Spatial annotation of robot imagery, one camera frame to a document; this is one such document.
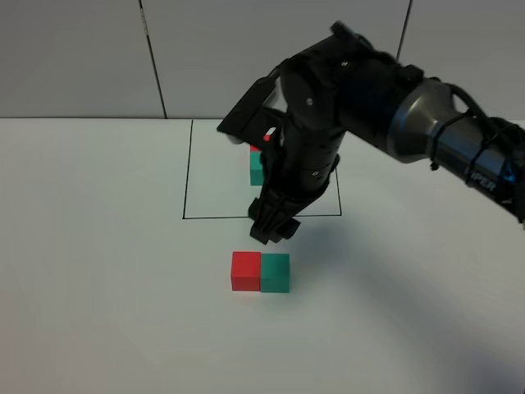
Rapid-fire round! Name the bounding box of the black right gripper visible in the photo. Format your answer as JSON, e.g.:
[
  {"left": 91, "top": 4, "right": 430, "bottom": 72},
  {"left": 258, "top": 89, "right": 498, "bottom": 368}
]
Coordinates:
[{"left": 249, "top": 119, "right": 340, "bottom": 245}]

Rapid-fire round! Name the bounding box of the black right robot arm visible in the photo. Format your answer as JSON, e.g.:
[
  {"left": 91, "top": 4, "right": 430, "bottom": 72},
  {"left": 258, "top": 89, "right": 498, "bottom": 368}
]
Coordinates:
[{"left": 221, "top": 22, "right": 524, "bottom": 243}]

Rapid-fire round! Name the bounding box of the green template block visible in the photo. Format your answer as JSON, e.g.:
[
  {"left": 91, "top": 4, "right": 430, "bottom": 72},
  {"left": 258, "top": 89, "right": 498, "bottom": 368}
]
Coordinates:
[{"left": 249, "top": 151, "right": 264, "bottom": 186}]

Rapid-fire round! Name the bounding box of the red template block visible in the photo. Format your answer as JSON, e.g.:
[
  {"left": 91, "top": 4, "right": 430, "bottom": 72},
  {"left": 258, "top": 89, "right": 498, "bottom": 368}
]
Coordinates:
[{"left": 250, "top": 133, "right": 272, "bottom": 152}]

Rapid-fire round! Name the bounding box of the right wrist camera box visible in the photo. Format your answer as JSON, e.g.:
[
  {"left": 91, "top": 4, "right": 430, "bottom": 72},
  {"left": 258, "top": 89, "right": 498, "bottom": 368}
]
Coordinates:
[{"left": 217, "top": 67, "right": 285, "bottom": 144}]

